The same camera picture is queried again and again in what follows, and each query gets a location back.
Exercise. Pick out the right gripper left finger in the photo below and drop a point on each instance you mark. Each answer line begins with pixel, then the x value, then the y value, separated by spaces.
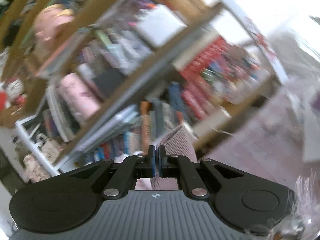
pixel 128 172

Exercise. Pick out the white quilted pearl handbag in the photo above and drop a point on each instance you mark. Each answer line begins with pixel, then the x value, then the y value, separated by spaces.
pixel 50 148

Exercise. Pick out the white tablet under shelf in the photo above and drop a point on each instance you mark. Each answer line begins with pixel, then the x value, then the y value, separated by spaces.
pixel 121 121

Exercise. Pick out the purple and pink sweater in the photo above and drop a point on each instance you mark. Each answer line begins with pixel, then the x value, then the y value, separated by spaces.
pixel 178 141

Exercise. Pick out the pink cylindrical cup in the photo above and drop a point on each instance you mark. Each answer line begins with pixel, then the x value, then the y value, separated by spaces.
pixel 80 100

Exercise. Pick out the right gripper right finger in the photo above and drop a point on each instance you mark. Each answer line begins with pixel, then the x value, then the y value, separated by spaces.
pixel 184 171

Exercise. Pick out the pink floral doll figure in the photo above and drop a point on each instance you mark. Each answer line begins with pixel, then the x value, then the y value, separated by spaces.
pixel 34 171

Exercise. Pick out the white wooden bookshelf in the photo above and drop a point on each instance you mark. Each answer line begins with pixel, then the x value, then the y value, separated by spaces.
pixel 206 52

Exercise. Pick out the fluffy sleeve cuff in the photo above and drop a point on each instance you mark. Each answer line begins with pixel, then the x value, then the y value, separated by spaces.
pixel 303 220

